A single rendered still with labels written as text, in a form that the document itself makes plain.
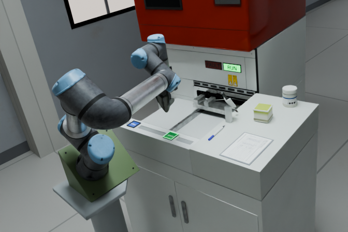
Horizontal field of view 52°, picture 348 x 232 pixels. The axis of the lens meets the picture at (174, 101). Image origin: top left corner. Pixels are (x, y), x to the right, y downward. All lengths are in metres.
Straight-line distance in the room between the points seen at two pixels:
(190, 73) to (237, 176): 0.95
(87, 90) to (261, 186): 0.78
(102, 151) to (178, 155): 0.38
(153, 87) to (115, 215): 0.76
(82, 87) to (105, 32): 3.08
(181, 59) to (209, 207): 0.98
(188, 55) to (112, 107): 1.16
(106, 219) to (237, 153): 0.72
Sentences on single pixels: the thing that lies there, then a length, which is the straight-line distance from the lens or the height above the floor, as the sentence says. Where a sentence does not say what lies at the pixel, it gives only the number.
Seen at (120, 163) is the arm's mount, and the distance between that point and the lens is 1.77.
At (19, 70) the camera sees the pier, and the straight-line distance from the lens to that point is 3.53.
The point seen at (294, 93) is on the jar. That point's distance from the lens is 1.86.
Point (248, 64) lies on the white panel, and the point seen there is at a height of 1.13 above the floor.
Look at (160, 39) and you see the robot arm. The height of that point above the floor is 1.45.
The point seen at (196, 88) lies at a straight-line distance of 2.28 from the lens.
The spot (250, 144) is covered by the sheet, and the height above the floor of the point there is 0.97.
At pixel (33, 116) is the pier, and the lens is 3.68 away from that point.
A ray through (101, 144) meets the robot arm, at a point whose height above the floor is 1.10.
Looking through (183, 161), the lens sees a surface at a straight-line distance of 1.69.
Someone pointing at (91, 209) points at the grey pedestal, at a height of 0.82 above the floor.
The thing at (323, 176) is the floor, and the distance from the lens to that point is 3.01.
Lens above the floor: 1.85
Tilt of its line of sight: 25 degrees down
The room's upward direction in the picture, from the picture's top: 9 degrees counter-clockwise
